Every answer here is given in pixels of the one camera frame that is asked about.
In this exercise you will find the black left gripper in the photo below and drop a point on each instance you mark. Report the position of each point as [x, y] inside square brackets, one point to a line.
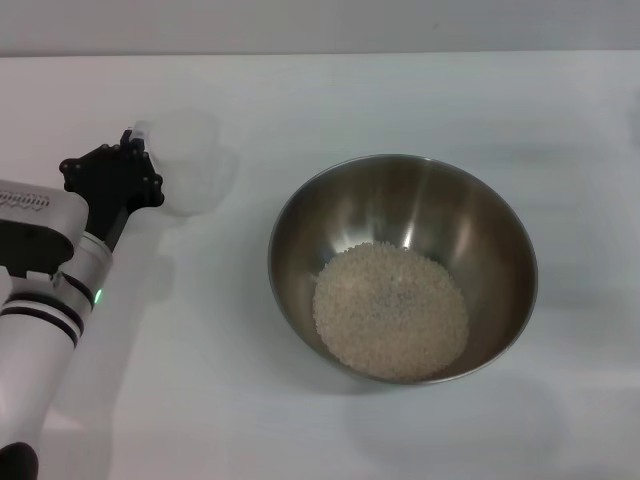
[110, 190]

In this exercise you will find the clear plastic measuring cup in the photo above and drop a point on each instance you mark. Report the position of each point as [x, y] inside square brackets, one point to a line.
[192, 160]

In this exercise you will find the stainless steel bowl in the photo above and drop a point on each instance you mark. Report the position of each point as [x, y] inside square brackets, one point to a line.
[400, 210]

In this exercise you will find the white rice grains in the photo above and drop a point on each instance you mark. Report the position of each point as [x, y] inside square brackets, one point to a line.
[390, 315]

